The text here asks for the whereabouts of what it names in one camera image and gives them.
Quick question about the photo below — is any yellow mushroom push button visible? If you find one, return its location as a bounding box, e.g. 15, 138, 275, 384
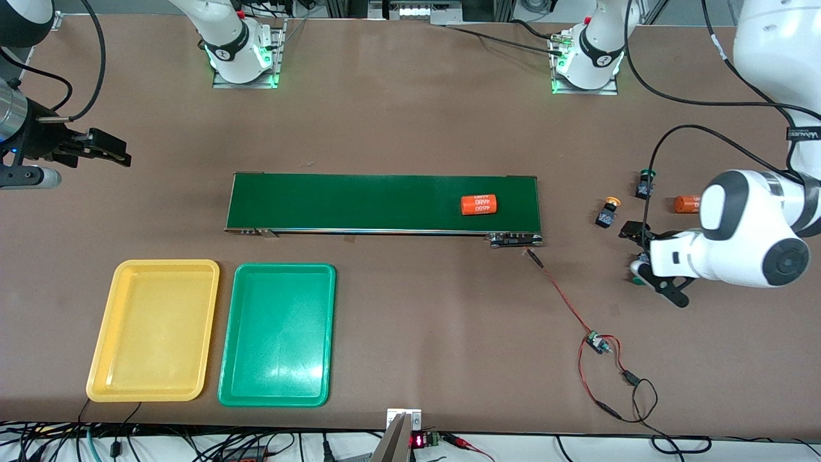
595, 196, 622, 229

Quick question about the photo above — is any yellow plastic tray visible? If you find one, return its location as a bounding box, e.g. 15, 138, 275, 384
86, 259, 221, 403

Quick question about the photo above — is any green plastic tray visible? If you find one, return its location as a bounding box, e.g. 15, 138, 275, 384
217, 262, 337, 408

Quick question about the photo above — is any green conveyor belt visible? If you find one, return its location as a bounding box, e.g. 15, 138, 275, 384
224, 171, 545, 249

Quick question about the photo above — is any red clip lead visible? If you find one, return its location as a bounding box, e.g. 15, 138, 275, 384
443, 433, 496, 462

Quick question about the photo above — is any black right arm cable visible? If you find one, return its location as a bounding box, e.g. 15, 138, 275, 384
0, 0, 106, 124

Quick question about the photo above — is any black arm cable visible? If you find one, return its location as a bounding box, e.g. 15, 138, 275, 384
0, 0, 106, 124
622, 0, 821, 232

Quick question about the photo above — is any red black twisted wire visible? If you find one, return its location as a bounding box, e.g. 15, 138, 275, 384
526, 248, 596, 339

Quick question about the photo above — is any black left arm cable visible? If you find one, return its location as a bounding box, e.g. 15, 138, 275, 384
622, 0, 821, 232

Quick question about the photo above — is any thin black wire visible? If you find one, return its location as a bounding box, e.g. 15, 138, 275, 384
619, 369, 713, 455

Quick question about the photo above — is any thin red wire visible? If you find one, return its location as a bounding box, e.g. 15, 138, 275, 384
577, 334, 626, 421

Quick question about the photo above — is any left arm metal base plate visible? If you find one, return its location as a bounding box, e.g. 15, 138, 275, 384
548, 32, 620, 96

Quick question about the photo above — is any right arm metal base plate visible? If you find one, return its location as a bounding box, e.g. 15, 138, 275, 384
212, 18, 287, 90

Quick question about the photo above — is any black power cable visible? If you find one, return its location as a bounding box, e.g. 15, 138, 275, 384
444, 18, 569, 56

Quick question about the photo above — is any tangled black cable bundle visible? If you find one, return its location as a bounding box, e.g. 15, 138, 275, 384
0, 420, 84, 462

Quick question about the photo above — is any small metal clamp bracket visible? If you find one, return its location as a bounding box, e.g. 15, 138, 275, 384
386, 408, 423, 429

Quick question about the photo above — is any grey camera mount bar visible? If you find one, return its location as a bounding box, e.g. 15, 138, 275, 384
370, 413, 415, 462

